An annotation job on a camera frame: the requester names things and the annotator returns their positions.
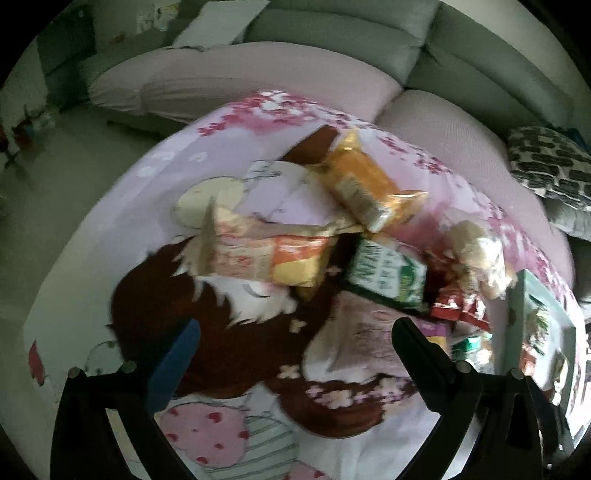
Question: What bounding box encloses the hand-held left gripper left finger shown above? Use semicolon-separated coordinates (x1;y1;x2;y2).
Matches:
51;318;201;480

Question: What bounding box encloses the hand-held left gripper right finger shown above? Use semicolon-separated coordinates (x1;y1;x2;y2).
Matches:
392;316;542;480

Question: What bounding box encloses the large green white snack packet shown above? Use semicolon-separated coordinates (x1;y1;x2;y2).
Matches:
450;332;497;372

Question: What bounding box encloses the pink purple snack packet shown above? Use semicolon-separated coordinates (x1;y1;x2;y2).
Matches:
302;293;451;386

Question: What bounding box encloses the small red snack packet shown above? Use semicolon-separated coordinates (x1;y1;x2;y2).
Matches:
422;249;492;330

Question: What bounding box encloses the small green white snack packet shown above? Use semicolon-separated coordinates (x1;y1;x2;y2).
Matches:
342;235;430;315

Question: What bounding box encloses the clear packet of pale buns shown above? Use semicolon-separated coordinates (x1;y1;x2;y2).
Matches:
445;219;518;300

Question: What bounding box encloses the mint green tray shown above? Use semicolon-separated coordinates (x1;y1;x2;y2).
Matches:
492;268;589;439

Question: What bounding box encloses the cream and orange snack packet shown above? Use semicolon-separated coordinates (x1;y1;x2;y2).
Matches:
201;196;358;301

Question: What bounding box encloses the orange cake snack packet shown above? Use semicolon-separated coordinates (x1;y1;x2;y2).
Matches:
307;128;430;233

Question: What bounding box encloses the cartoon printed cloth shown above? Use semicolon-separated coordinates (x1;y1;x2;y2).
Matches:
23;90;587;480

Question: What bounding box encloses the black white patterned cushion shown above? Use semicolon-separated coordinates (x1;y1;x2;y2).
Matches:
507;126;591;206

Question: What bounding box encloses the grey sofa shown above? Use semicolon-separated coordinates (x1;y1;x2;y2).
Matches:
88;0;591;259

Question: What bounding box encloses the pink sofa seat cover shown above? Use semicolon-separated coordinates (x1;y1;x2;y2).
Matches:
88;41;575;296

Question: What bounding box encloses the dark cabinet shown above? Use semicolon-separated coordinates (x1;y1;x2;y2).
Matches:
37;9;98;77

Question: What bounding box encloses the light grey cushion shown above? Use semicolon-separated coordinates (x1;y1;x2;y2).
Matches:
173;0;271;49

